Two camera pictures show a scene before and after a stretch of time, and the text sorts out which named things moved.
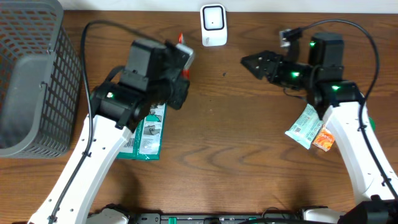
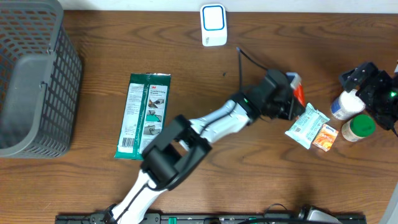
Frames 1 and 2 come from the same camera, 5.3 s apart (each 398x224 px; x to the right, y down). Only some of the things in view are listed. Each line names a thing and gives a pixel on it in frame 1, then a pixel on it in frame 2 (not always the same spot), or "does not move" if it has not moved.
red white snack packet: [185, 72] -> [298, 90]
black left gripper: [179, 99] -> [288, 102]
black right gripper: [272, 60] -> [380, 78]
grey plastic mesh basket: [40, 81] does not move
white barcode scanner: [214, 24] does not move
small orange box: [324, 139] does not move
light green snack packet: [305, 126] does not move
